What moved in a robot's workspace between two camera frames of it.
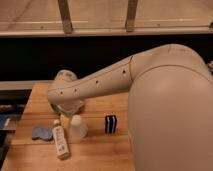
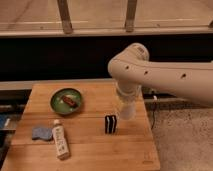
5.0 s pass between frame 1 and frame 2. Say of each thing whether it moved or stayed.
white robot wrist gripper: moved
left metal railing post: stayed
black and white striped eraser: stayed
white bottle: stayed
